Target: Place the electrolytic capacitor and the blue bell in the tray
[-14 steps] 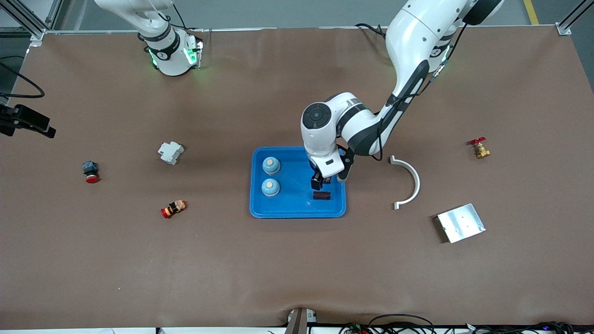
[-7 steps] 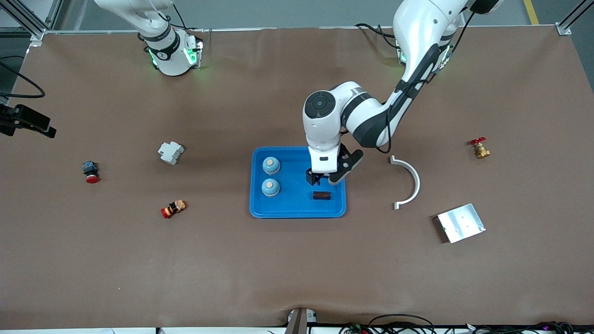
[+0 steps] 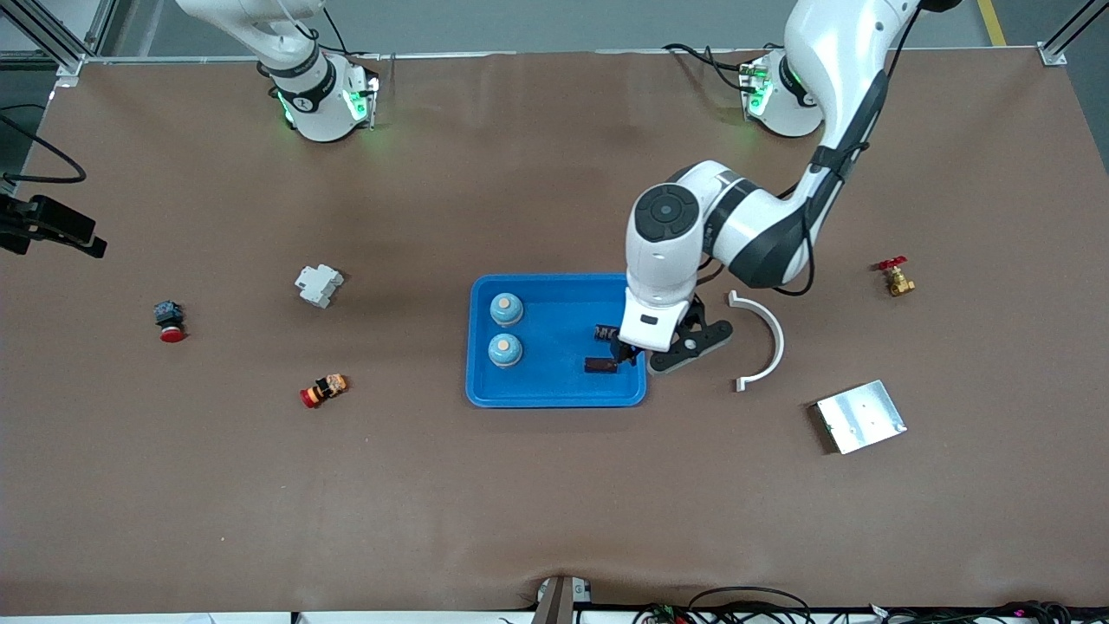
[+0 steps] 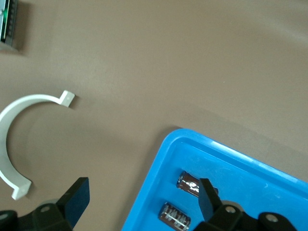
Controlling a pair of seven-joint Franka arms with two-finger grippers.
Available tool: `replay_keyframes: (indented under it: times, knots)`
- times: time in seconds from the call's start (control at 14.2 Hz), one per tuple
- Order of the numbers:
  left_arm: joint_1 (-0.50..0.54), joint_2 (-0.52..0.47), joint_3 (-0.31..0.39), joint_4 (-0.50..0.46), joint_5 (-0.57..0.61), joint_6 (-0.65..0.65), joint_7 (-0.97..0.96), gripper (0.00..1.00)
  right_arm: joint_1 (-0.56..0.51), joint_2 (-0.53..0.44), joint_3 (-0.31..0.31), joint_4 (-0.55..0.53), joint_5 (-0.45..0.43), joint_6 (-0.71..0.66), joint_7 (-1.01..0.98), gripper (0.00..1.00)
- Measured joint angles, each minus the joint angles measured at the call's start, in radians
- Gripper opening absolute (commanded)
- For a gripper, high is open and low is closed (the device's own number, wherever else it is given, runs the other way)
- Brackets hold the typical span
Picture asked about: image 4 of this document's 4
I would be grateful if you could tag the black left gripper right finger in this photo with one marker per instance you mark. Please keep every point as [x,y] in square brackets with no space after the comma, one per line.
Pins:
[209,207]

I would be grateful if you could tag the blue plastic tray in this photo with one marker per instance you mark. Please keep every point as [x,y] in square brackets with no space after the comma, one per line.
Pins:
[240,192]

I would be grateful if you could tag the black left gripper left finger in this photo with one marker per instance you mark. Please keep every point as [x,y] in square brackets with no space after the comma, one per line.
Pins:
[72,204]

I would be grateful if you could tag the brown glossy electrolytic capacitor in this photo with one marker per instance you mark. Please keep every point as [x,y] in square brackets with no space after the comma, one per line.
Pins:
[188,184]

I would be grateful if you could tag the aluminium plate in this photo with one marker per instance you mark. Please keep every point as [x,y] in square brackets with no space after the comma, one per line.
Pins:
[7,24]

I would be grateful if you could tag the dark striped electrolytic capacitor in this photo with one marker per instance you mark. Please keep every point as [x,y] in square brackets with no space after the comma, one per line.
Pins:
[174,216]

